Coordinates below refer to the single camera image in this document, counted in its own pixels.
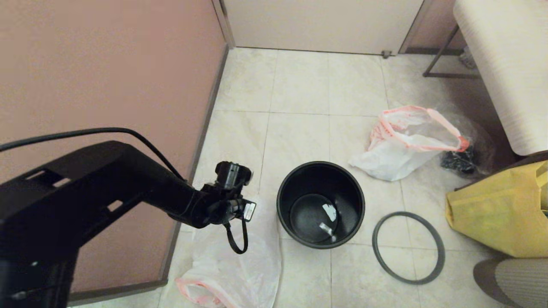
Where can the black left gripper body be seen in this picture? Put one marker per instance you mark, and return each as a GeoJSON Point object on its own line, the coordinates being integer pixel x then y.
{"type": "Point", "coordinates": [222, 207]}

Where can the white red bag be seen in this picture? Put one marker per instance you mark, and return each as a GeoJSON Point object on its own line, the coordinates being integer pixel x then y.
{"type": "Point", "coordinates": [394, 162]}

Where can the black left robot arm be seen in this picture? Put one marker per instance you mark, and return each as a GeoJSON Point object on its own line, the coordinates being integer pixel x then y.
{"type": "Point", "coordinates": [85, 184]}

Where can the white plastic bag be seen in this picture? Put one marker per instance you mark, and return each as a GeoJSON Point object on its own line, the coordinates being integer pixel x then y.
{"type": "Point", "coordinates": [261, 269]}

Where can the black round trash bin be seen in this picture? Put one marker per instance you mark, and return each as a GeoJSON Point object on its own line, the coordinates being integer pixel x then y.
{"type": "Point", "coordinates": [299, 184]}

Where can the clear bag with black contents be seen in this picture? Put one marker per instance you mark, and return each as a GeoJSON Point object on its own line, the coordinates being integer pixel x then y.
{"type": "Point", "coordinates": [460, 164]}

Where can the yellow fabric tote bag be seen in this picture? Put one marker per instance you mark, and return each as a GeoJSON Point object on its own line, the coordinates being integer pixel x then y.
{"type": "Point", "coordinates": [496, 214]}

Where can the white paper scrap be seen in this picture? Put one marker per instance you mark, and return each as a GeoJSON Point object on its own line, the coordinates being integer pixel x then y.
{"type": "Point", "coordinates": [329, 212]}

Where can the silvery paper scrap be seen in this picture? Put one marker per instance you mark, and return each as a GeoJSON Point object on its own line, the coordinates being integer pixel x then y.
{"type": "Point", "coordinates": [327, 230]}

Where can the pink brown partition panel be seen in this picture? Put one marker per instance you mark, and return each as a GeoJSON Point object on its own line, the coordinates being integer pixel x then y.
{"type": "Point", "coordinates": [107, 64]}

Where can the beige partition panel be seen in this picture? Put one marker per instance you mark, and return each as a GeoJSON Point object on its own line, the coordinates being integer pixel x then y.
{"type": "Point", "coordinates": [321, 21]}

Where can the small metal floor stop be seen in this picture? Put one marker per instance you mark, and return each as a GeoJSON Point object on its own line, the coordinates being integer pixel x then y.
{"type": "Point", "coordinates": [386, 54]}

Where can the cream ribbed bench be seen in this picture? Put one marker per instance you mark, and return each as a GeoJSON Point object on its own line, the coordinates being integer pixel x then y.
{"type": "Point", "coordinates": [513, 64]}

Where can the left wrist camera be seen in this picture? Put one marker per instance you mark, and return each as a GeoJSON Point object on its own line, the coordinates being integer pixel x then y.
{"type": "Point", "coordinates": [233, 173]}

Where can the dark metal bench frame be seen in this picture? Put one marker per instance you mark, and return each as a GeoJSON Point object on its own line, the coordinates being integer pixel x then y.
{"type": "Point", "coordinates": [445, 75]}

